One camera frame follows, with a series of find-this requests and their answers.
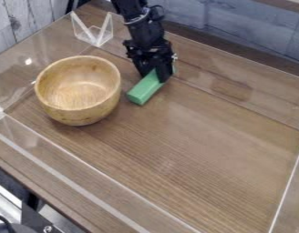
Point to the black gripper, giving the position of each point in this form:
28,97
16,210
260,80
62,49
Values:
148,49

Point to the green rectangular block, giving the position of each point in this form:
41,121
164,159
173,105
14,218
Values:
141,92

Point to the wooden bowl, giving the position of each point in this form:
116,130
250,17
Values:
77,89

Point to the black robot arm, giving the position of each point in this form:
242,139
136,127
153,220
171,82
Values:
137,8

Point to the clear acrylic corner bracket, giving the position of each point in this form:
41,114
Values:
92,34

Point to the black metal table bracket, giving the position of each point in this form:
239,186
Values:
34,221

